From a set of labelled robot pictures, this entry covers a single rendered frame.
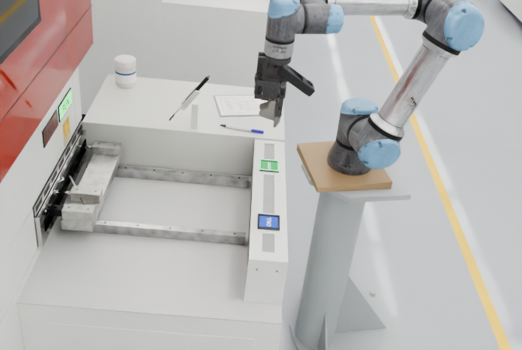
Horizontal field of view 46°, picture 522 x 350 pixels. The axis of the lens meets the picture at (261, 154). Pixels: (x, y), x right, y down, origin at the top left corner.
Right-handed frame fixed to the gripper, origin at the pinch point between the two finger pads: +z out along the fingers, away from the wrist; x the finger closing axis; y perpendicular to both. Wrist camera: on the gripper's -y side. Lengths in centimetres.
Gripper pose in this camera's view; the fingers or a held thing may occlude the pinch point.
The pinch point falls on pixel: (277, 123)
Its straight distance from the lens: 168.5
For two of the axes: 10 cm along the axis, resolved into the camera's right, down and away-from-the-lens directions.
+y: -10.0, -0.9, -0.4
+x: -0.2, 5.3, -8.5
